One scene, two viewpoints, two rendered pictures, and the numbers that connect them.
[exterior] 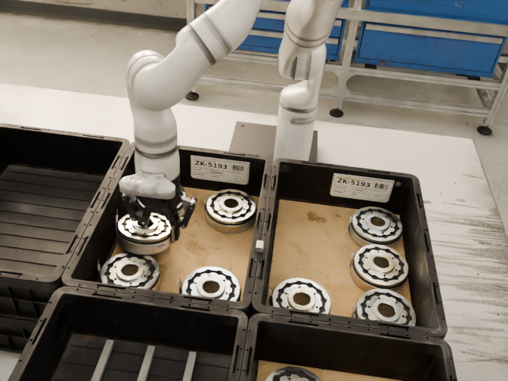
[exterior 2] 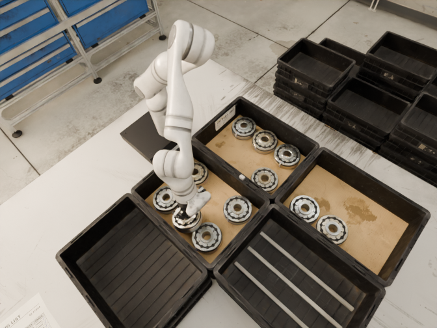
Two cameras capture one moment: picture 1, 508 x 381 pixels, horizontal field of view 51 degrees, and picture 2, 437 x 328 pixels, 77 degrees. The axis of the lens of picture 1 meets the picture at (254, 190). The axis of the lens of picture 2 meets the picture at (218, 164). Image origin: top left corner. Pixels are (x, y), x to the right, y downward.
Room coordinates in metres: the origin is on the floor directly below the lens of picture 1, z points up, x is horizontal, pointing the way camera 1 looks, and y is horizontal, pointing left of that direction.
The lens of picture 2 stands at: (0.37, 0.36, 1.79)
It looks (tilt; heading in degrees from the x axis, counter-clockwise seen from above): 59 degrees down; 315
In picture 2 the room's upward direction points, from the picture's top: 6 degrees counter-clockwise
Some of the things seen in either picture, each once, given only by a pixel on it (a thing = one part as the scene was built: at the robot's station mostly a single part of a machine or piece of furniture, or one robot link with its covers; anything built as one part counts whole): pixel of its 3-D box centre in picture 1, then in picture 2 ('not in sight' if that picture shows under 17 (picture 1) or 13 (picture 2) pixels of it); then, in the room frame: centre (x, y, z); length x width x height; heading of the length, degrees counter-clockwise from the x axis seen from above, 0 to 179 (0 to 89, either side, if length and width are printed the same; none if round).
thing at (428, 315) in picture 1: (341, 256); (253, 150); (0.70, -0.17, 0.87); 0.40 x 0.30 x 0.11; 176
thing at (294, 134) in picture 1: (294, 133); (162, 117); (1.14, -0.09, 0.84); 0.09 x 0.09 x 0.17; 76
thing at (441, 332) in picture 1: (345, 236); (253, 142); (0.70, -0.17, 0.92); 0.40 x 0.30 x 0.02; 176
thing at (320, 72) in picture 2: not in sight; (307, 86); (0.88, -1.12, 0.37); 0.40 x 0.30 x 0.45; 177
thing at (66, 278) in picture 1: (181, 215); (198, 196); (0.71, 0.13, 0.92); 0.40 x 0.30 x 0.02; 176
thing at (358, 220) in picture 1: (376, 224); (244, 126); (0.80, -0.25, 0.86); 0.10 x 0.10 x 0.01
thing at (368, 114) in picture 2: not in sight; (358, 120); (0.47, -1.11, 0.31); 0.40 x 0.30 x 0.34; 177
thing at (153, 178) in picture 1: (153, 162); (188, 192); (0.70, 0.17, 1.05); 0.11 x 0.09 x 0.06; 176
